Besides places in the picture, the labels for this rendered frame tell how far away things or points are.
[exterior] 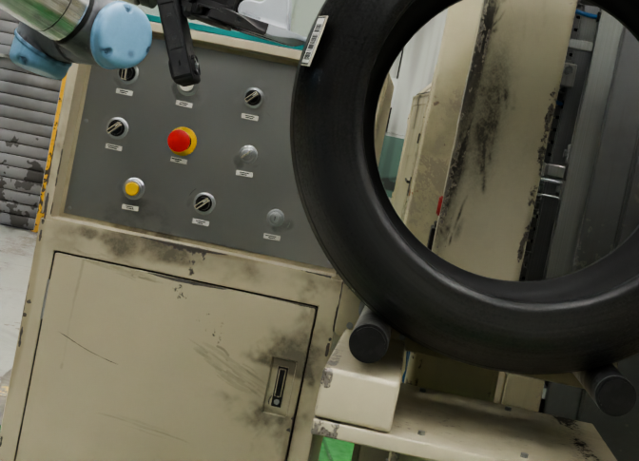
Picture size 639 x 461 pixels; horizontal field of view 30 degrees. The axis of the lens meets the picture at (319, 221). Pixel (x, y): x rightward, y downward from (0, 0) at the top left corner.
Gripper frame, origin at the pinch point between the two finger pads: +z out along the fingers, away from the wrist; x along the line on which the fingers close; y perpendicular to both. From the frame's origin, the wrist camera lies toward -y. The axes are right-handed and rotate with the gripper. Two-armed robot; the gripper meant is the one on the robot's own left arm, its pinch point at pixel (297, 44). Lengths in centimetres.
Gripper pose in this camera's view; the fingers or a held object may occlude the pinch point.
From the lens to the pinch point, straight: 148.1
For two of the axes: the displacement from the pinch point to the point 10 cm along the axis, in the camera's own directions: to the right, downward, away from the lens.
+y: 3.2, -9.5, -0.6
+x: 0.9, -0.3, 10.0
